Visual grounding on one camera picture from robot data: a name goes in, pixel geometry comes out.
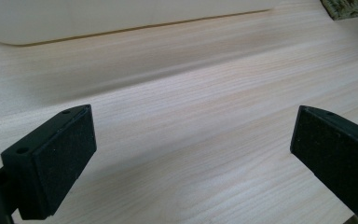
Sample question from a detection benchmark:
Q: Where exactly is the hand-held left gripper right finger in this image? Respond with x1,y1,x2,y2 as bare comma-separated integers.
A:
289,105,358,222

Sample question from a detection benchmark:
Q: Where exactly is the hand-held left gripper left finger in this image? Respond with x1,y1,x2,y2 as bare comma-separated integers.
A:
0,104,98,221

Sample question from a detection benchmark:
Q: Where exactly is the green woven basket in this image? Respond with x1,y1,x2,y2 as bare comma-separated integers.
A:
320,0,358,21

